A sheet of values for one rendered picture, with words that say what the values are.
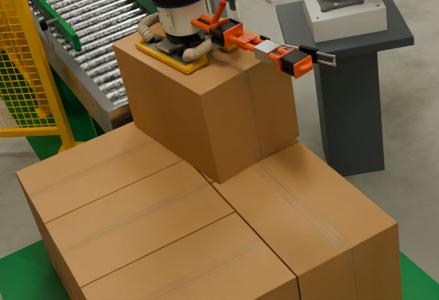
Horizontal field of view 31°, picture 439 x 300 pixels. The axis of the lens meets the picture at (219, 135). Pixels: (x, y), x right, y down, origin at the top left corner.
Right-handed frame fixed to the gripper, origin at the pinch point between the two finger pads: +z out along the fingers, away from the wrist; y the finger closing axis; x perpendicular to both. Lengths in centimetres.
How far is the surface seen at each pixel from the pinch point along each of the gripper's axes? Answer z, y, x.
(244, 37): 12.6, 0.9, -6.1
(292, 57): 11.7, 1.4, 18.5
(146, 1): 60, -44, -155
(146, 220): 68, 50, -16
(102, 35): 69, -16, -159
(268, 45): 12.5, -0.3, 5.0
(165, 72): 27.6, 18.9, -33.2
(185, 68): 25.1, 14.7, -26.0
